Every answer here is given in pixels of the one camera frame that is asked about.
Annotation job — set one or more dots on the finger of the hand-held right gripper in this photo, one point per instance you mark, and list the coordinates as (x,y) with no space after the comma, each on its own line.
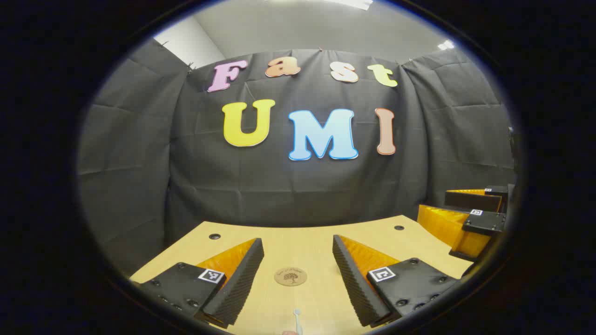
(470,201)
(484,223)

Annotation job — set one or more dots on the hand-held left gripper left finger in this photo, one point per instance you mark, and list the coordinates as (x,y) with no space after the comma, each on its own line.
(242,279)

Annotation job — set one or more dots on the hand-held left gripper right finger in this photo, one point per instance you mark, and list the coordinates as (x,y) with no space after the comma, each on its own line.
(351,284)

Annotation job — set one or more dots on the round wooden coaster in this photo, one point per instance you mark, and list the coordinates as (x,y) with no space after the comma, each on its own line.
(290,277)

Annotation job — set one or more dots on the pale green toothbrush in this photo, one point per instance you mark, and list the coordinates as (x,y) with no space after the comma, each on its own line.
(298,321)

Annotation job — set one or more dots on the light wooden desktop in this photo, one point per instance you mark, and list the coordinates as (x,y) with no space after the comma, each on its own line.
(298,246)

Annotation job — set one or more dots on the black backdrop cloth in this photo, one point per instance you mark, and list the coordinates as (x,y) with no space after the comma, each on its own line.
(279,186)

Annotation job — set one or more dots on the ceiling light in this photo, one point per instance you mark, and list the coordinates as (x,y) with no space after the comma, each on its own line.
(446,45)

